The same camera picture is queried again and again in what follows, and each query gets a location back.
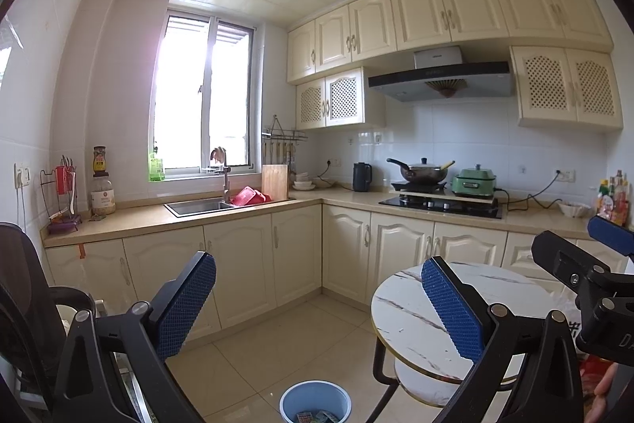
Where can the blue trash bin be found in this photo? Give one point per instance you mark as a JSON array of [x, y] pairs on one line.
[[317, 396]]

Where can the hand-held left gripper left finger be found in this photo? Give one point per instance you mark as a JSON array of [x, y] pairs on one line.
[[185, 304]]

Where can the black chair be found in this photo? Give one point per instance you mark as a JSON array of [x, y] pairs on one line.
[[25, 304]]

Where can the green electric cooking pot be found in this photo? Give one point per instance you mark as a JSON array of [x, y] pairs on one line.
[[473, 182]]

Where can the group of sauce bottles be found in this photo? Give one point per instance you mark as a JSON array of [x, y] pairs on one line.
[[614, 205]]

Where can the wooden cutting board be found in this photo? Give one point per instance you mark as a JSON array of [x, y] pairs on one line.
[[275, 182]]

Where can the black induction cooker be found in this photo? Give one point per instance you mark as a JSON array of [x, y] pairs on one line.
[[416, 185]]

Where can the small cream lattice wall cabinet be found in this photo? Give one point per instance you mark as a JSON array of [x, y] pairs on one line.
[[342, 98]]

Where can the person's right hand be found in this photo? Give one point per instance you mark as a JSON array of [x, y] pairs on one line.
[[602, 398]]

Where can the stack of white dishes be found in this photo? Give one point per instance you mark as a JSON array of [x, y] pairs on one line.
[[303, 182]]

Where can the white bowl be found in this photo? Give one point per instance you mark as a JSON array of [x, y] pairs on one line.
[[574, 210]]

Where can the steel sink faucet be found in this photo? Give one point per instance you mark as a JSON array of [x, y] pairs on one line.
[[226, 185]]

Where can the thin wooden board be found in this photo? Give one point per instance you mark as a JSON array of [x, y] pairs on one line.
[[470, 198]]

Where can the brown yellow-label sauce bottle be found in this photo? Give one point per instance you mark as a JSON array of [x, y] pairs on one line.
[[100, 163]]

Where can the steel kitchen sink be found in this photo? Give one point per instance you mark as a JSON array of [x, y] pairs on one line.
[[198, 207]]

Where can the grey range hood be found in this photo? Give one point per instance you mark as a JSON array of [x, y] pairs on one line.
[[485, 86]]

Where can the red plastic basket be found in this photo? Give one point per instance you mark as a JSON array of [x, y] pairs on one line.
[[247, 196]]

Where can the green dish soap bottle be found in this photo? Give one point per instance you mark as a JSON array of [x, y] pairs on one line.
[[156, 168]]

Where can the round white marble table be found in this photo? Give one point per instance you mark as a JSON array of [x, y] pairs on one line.
[[406, 304]]

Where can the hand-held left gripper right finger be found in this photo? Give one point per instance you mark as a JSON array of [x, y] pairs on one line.
[[453, 309]]

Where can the wall utensil rack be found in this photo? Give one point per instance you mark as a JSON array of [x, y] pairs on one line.
[[285, 136]]

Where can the black electric kettle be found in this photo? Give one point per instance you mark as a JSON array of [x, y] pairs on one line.
[[361, 177]]

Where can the red checked packet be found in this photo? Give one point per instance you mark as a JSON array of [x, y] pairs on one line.
[[304, 417]]

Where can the cream kitchen base cabinets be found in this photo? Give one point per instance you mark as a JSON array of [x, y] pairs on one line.
[[247, 264]]

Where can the black gas hob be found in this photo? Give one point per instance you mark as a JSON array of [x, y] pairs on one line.
[[475, 211]]

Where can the large cream lattice wall cabinet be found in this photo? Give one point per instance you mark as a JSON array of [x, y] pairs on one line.
[[545, 81]]

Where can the kitchen window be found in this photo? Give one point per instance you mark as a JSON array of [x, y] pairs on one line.
[[183, 106]]

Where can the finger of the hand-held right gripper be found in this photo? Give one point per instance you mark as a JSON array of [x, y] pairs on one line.
[[559, 257], [614, 234]]

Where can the large glass jar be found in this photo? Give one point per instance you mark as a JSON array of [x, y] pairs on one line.
[[103, 200]]

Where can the black wok with lid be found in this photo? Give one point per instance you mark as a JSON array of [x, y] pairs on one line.
[[426, 174]]

